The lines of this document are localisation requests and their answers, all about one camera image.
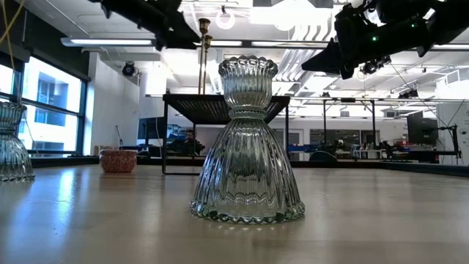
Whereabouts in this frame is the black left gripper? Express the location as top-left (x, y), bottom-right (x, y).
top-left (109, 0), bottom-right (202, 51)

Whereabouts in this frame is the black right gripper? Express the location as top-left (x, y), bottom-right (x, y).
top-left (301, 5), bottom-right (432, 80)

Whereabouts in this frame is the red patterned bowl candle holder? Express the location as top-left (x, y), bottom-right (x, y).
top-left (99, 149), bottom-right (139, 174)

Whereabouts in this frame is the fluorescent ceiling light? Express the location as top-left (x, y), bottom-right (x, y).
top-left (210, 40), bottom-right (243, 48)
top-left (60, 36), bottom-right (155, 48)

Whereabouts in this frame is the black perforated metal stand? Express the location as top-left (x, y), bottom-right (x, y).
top-left (161, 93), bottom-right (291, 176)

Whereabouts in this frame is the black computer monitor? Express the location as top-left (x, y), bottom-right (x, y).
top-left (407, 111), bottom-right (440, 147)
top-left (137, 116), bottom-right (168, 147)

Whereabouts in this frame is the person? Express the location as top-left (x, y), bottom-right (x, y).
top-left (166, 128), bottom-right (206, 157)

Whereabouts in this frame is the blue chair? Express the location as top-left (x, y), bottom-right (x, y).
top-left (309, 150), bottom-right (338, 162)

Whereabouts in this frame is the black overhead rig camera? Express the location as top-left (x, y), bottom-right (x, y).
top-left (361, 54), bottom-right (392, 76)

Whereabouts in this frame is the white ring light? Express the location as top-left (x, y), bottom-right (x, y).
top-left (215, 7), bottom-right (236, 31)

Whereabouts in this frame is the black metal rig frame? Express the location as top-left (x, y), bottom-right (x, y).
top-left (322, 97), bottom-right (377, 147)

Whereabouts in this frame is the black aluminium rig frame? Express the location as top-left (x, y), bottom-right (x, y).
top-left (31, 155), bottom-right (469, 177)

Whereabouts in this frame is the yellow cable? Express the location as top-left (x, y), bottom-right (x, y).
top-left (0, 0), bottom-right (25, 106)

